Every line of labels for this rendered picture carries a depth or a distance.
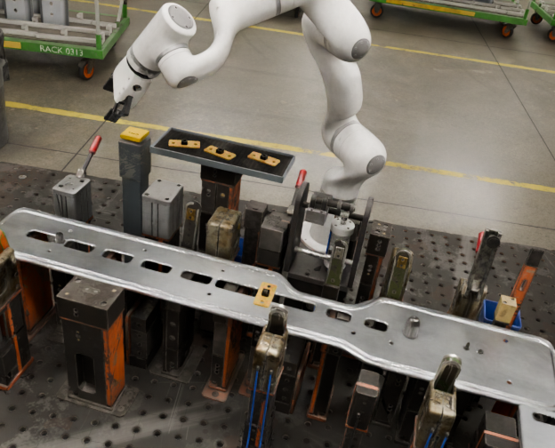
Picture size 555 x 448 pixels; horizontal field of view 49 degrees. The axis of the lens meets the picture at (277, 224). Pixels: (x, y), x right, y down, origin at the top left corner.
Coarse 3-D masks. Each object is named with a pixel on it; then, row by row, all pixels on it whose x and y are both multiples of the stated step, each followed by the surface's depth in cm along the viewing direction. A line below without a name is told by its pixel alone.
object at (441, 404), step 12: (432, 384) 119; (432, 396) 116; (444, 396) 117; (420, 408) 124; (432, 408) 114; (444, 408) 114; (420, 420) 121; (432, 420) 115; (444, 420) 114; (420, 432) 118; (432, 432) 115; (444, 432) 115; (420, 444) 119; (432, 444) 118; (444, 444) 116
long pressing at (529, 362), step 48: (96, 240) 152; (144, 240) 154; (144, 288) 140; (192, 288) 141; (288, 288) 145; (336, 336) 133; (384, 336) 135; (432, 336) 137; (480, 336) 139; (528, 336) 140; (480, 384) 127; (528, 384) 128
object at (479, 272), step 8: (488, 232) 136; (496, 232) 137; (488, 240) 134; (496, 240) 133; (480, 248) 138; (488, 248) 138; (496, 248) 137; (480, 256) 139; (488, 256) 139; (480, 264) 140; (488, 264) 139; (472, 272) 140; (480, 272) 141; (488, 272) 140; (472, 280) 141; (480, 280) 142; (480, 288) 142; (480, 296) 142
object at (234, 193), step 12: (204, 168) 164; (216, 168) 163; (204, 180) 166; (216, 180) 165; (228, 180) 164; (240, 180) 171; (204, 192) 168; (216, 192) 168; (228, 192) 166; (204, 204) 171; (216, 204) 169; (228, 204) 168; (204, 216) 173; (204, 228) 175; (204, 240) 177; (204, 252) 180; (204, 276) 184
